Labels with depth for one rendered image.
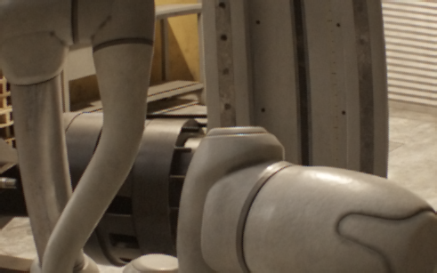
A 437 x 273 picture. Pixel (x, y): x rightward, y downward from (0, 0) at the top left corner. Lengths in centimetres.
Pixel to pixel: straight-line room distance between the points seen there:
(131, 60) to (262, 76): 37
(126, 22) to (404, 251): 64
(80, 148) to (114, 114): 141
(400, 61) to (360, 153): 664
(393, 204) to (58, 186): 74
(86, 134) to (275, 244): 190
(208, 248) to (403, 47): 724
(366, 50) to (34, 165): 62
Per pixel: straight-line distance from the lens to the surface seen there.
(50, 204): 132
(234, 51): 142
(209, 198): 81
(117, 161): 115
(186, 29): 926
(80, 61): 732
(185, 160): 251
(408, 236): 69
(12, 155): 294
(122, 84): 116
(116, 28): 117
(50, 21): 118
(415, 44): 790
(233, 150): 81
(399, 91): 810
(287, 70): 145
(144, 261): 145
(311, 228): 72
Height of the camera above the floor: 166
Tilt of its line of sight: 13 degrees down
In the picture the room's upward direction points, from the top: 3 degrees counter-clockwise
